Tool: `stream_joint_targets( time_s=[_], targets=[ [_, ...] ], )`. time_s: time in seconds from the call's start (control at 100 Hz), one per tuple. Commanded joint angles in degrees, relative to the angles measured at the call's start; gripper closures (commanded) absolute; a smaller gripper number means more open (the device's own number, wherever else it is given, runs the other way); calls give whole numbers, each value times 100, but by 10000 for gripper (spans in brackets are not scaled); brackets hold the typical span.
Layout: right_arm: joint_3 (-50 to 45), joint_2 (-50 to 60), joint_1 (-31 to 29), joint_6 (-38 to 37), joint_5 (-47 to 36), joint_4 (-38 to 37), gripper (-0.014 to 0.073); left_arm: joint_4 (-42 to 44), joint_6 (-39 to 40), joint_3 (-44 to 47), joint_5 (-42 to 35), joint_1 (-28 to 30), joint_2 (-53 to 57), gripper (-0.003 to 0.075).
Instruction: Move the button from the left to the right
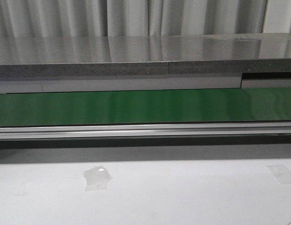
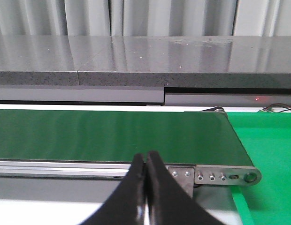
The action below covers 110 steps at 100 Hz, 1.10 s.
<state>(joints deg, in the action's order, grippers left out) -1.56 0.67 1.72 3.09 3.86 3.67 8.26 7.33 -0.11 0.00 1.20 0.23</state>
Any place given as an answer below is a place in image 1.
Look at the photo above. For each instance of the grey panel under counter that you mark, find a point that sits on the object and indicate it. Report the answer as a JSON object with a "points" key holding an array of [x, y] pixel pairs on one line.
{"points": [[145, 82]]}

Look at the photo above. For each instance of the clear tape patch left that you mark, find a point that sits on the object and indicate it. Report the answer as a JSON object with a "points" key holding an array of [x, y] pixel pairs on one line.
{"points": [[97, 178]]}

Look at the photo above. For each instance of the clear tape patch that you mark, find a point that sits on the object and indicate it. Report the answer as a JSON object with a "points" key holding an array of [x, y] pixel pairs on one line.
{"points": [[281, 173], [97, 178]]}

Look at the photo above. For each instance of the green conveyor belt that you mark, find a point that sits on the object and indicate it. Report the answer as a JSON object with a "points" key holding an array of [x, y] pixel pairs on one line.
{"points": [[144, 106]]}

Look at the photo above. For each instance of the dark granite counter slab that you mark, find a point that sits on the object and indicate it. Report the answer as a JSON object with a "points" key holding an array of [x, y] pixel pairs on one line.
{"points": [[50, 57]]}

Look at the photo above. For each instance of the clear tape patch right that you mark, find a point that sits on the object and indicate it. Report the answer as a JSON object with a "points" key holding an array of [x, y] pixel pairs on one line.
{"points": [[281, 173]]}

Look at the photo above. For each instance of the white pleated curtain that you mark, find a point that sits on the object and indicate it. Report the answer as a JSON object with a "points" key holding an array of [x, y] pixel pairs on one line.
{"points": [[112, 18]]}

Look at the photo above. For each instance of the aluminium conveyor side rail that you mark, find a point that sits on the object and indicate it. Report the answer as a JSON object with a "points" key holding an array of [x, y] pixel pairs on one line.
{"points": [[146, 130]]}

